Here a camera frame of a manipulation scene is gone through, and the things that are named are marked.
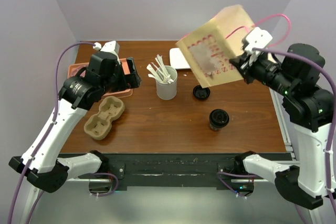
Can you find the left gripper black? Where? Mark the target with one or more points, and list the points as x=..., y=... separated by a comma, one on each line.
x=133, y=81

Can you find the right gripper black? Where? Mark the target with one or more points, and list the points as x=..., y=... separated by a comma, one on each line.
x=243, y=63

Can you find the pink paper gift bag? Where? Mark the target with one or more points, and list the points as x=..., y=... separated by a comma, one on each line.
x=209, y=48

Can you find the black coffee cup lid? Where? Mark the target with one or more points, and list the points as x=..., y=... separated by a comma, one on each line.
x=218, y=118

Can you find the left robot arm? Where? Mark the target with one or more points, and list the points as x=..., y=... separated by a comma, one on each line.
x=40, y=164

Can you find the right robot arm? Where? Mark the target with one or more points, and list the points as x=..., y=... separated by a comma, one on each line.
x=311, y=110

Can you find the white paper stir sticks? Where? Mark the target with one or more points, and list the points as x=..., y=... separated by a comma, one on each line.
x=158, y=71

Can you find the white cylindrical holder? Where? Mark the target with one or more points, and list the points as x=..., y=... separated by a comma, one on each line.
x=167, y=91

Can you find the white rectangular plate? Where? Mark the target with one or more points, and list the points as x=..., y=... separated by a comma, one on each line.
x=177, y=60

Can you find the cardboard cup carrier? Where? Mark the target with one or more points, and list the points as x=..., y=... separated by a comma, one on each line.
x=99, y=125

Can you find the pink plastic tray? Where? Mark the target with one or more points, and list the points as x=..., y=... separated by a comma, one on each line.
x=73, y=70

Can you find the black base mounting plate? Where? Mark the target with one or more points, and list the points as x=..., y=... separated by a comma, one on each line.
x=170, y=170

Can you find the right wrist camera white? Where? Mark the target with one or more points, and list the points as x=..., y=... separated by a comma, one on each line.
x=256, y=38

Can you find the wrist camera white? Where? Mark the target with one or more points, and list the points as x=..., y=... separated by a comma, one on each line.
x=256, y=38
x=111, y=47

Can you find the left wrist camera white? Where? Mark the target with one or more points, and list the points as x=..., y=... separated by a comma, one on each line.
x=111, y=47

